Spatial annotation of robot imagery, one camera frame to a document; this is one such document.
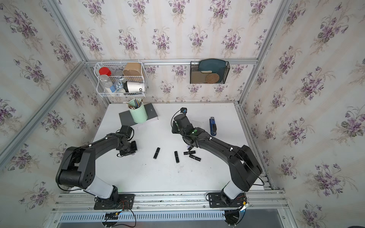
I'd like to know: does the black lipstick silver band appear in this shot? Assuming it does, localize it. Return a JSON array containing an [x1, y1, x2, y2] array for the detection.
[[174, 151, 180, 163], [153, 147, 160, 159]]

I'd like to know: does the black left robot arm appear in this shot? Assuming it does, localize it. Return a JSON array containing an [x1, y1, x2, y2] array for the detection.
[[56, 125, 137, 203]]

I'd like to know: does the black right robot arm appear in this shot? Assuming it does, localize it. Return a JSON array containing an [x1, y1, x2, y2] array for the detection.
[[171, 113, 262, 206]]

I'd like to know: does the green pen cup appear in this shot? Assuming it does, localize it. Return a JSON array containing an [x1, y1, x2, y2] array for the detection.
[[127, 98, 148, 124]]

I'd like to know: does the white black cylinder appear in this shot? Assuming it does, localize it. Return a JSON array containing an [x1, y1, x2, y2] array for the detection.
[[123, 81, 145, 93]]

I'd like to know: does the clear plastic bottle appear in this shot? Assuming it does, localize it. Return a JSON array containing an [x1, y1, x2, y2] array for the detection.
[[100, 75, 116, 93]]

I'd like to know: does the brown cardboard box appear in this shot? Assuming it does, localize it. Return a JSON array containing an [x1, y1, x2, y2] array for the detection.
[[123, 62, 143, 76]]

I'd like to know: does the red lid jar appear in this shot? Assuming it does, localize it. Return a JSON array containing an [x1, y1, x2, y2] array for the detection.
[[98, 67, 112, 77]]

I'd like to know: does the blue black stapler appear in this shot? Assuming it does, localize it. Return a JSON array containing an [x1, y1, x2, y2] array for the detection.
[[209, 117, 217, 136]]

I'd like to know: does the round cork coaster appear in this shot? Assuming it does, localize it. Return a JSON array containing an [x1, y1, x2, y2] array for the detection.
[[205, 73, 220, 84]]

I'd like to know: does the teal plate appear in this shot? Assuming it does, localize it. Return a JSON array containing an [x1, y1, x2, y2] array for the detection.
[[198, 59, 226, 83]]

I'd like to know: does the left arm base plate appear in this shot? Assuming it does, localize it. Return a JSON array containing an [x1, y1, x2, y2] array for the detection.
[[93, 194, 136, 210]]

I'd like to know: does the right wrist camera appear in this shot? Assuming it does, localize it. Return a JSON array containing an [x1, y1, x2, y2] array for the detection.
[[180, 107, 187, 114]]

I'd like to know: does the white wire basket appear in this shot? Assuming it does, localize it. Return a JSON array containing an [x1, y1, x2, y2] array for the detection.
[[94, 61, 148, 97]]

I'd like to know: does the black mesh wall holder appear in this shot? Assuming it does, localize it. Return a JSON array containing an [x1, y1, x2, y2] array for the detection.
[[190, 61, 231, 84]]

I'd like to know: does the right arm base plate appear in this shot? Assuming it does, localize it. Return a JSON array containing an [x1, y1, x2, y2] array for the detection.
[[205, 192, 247, 208]]

